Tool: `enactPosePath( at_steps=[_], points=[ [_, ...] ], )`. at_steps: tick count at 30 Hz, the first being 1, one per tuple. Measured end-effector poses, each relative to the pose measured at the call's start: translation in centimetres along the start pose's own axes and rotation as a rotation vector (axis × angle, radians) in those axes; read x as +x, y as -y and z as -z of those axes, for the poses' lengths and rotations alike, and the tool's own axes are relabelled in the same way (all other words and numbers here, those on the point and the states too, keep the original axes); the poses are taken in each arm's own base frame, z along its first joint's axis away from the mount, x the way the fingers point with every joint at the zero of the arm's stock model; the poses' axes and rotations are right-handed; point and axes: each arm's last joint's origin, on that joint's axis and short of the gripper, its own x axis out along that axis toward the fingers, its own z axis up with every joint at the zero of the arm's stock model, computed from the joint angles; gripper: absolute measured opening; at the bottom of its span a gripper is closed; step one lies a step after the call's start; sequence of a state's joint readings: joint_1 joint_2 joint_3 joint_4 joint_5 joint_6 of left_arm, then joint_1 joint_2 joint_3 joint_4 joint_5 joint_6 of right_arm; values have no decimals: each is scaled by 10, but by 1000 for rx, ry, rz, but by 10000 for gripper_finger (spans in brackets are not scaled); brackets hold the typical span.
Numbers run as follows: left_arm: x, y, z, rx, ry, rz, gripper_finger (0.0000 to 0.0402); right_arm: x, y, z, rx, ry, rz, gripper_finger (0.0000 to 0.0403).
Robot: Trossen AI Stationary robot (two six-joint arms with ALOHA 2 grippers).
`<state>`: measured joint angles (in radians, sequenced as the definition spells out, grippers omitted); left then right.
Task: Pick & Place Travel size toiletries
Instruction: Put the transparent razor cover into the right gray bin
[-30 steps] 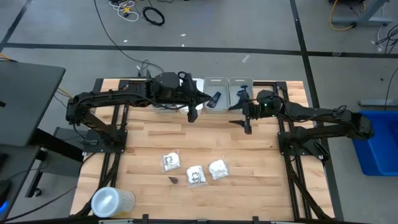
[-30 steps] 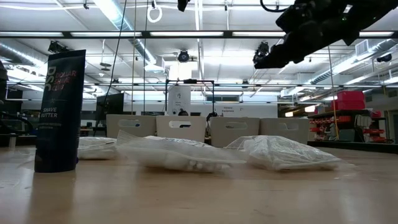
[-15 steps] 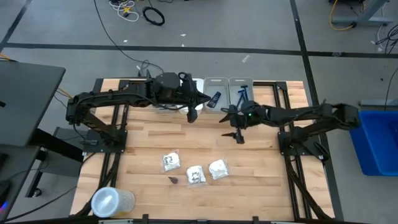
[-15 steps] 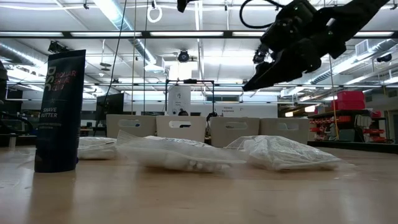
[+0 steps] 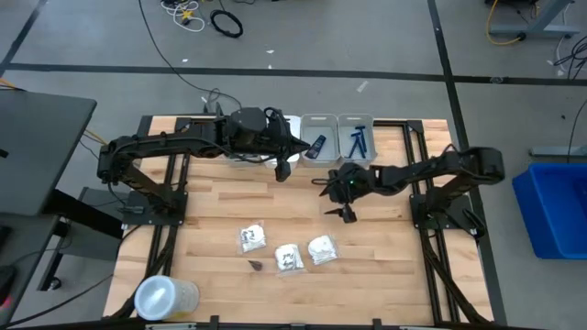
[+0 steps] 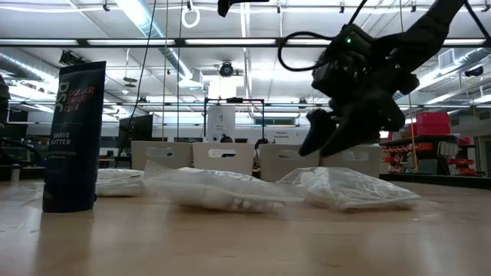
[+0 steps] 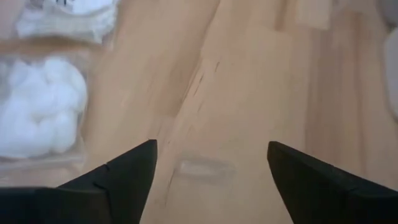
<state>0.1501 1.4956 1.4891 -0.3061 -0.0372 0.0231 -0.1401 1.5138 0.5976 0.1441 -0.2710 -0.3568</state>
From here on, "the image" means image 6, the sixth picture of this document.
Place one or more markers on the clear vanity pack bag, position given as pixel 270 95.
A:
pixel 345 188
pixel 119 184
pixel 215 191

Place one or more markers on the black overhead camera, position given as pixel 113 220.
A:
pixel 224 5

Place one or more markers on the grey plastic storage bin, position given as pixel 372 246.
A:
pixel 364 161
pixel 138 161
pixel 276 168

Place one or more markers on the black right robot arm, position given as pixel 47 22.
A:
pixel 418 34

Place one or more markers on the black ceiling spotlight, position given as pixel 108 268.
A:
pixel 226 69

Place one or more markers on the white plastic storage bin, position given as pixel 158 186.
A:
pixel 241 161

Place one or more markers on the white pillar sign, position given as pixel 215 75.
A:
pixel 221 122

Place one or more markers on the black monitor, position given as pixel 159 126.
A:
pixel 134 130

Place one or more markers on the silver ceiling duct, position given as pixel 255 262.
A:
pixel 153 30

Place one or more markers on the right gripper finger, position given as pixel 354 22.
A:
pixel 356 136
pixel 318 132

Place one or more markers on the black metal stand frame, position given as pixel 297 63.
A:
pixel 234 100

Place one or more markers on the red storage bin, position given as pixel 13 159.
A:
pixel 433 118
pixel 429 129

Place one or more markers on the metal bin shelf rack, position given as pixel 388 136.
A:
pixel 441 153

